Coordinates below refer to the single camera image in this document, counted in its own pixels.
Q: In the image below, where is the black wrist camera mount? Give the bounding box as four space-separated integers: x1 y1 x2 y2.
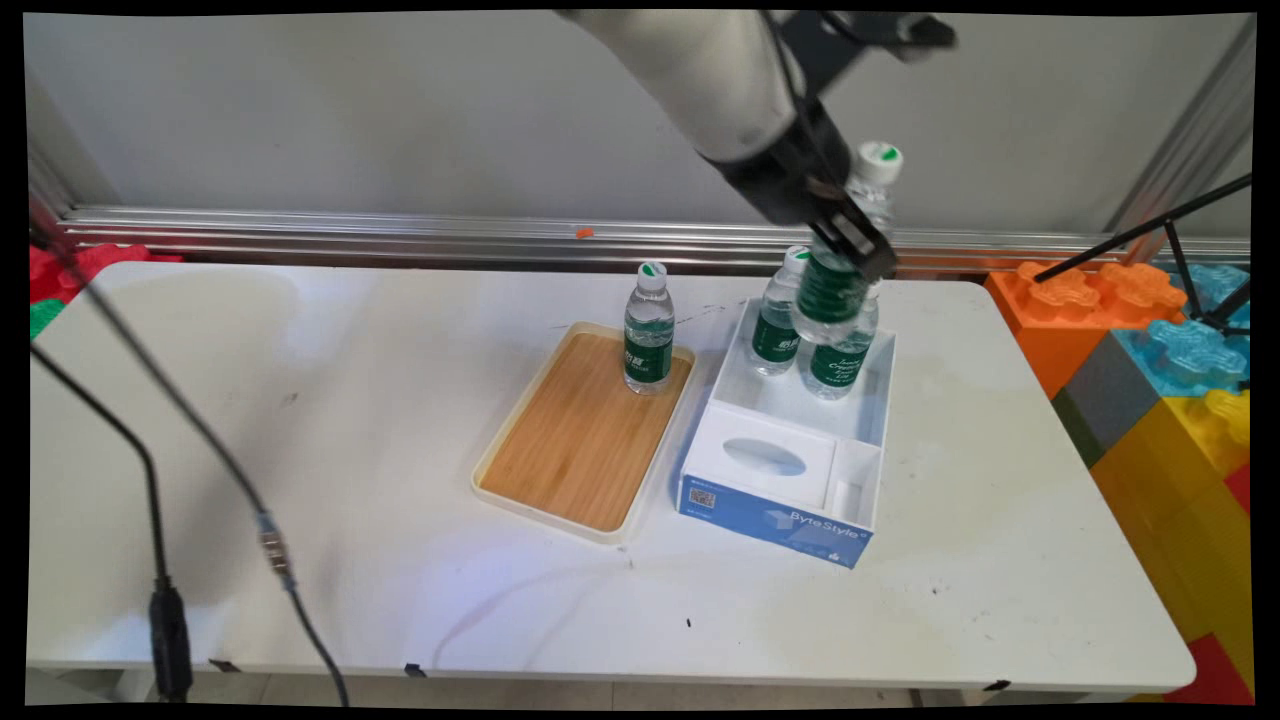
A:
775 11 958 101

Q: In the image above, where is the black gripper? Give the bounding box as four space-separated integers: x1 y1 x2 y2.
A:
703 98 899 283

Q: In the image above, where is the black cable with metal connector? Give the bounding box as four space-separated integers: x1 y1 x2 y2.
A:
28 212 351 708

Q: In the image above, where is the red foam block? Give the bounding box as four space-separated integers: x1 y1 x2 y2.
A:
1160 632 1255 707
28 243 184 304

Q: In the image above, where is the orange foam block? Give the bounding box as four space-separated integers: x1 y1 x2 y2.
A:
984 261 1188 401

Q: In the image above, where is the black tripod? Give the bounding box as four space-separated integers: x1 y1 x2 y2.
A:
1033 174 1253 337

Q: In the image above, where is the green label water bottle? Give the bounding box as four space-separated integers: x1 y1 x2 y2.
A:
800 285 882 401
623 261 676 395
790 141 905 347
745 245 813 377

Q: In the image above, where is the wooden tray with cream rim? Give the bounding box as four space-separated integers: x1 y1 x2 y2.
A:
471 321 697 545

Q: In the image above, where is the blue white ByteStyle box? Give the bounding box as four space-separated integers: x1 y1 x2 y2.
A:
678 297 898 569

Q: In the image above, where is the grey foam block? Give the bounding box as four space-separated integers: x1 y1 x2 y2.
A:
1050 333 1164 468

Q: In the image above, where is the black cable with plug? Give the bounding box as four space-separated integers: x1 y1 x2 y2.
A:
28 343 194 703

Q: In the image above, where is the aluminium frame rail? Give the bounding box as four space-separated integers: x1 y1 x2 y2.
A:
58 206 1253 273

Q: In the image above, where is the blue foam block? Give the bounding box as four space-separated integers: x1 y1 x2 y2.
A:
1110 263 1253 399

